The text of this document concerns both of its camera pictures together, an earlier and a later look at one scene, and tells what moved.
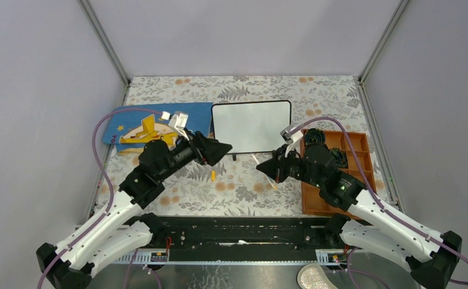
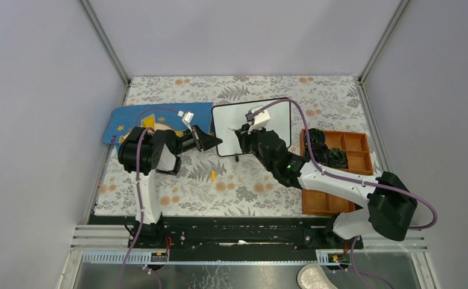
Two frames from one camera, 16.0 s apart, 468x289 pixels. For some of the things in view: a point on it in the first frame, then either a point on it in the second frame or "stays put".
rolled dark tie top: x=314 y=136 stays put
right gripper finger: x=270 y=168 -> x=244 y=130
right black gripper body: x=291 y=165 -> x=252 y=144
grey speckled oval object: x=312 y=276 stays put
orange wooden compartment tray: x=313 y=203 stays put
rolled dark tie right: x=340 y=156 stays put
